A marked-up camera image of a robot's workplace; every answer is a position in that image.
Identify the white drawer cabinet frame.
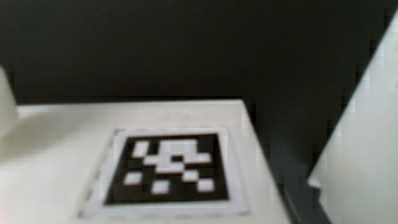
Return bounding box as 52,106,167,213
308,11,398,224

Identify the white drawer box with knob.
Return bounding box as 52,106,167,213
0,100,290,224

